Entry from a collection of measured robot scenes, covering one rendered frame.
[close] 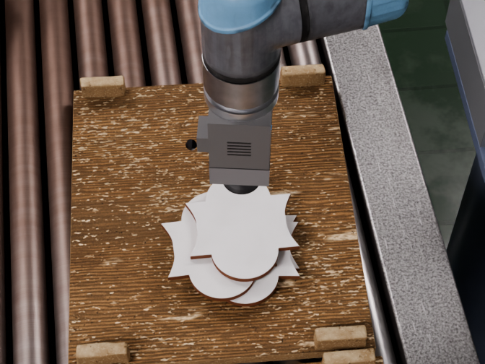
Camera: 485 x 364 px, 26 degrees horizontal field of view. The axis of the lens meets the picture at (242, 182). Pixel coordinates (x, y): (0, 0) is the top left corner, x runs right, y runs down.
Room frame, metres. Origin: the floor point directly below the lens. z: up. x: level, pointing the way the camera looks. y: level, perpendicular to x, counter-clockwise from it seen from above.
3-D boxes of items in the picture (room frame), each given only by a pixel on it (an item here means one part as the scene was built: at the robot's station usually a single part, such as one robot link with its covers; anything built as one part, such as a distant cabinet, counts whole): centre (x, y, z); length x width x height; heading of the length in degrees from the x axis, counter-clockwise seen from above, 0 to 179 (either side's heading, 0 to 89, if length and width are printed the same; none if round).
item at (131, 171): (0.72, 0.04, 0.93); 0.41 x 0.35 x 0.02; 4
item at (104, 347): (0.52, 0.16, 0.95); 0.06 x 0.02 x 0.03; 94
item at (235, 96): (0.68, 0.00, 1.25); 0.08 x 0.08 x 0.05
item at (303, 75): (0.92, -0.08, 0.95); 0.06 x 0.02 x 0.03; 94
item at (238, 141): (0.68, 0.01, 1.17); 0.10 x 0.09 x 0.16; 87
